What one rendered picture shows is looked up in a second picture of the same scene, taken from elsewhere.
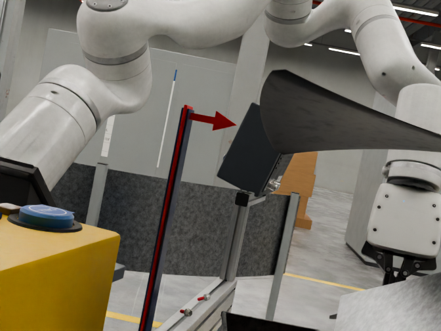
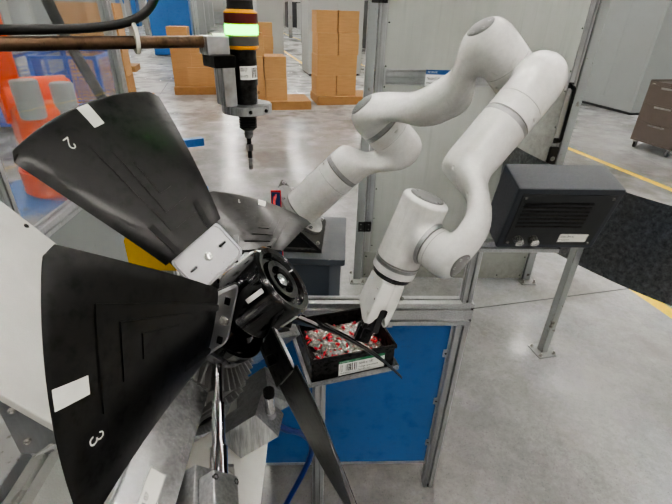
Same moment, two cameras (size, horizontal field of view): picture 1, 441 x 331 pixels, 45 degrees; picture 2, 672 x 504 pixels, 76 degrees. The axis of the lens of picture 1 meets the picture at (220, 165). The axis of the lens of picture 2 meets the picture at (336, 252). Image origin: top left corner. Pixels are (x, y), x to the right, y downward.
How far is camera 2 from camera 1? 1.14 m
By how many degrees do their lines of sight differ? 74
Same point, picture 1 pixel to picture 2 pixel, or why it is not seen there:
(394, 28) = (480, 121)
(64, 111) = (321, 174)
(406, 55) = (453, 155)
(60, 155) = (315, 197)
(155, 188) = (653, 213)
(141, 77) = (390, 149)
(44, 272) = not seen: hidden behind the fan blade
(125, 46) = (366, 133)
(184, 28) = (400, 117)
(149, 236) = (638, 257)
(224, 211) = not seen: outside the picture
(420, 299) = not seen: hidden behind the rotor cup
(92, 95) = (338, 165)
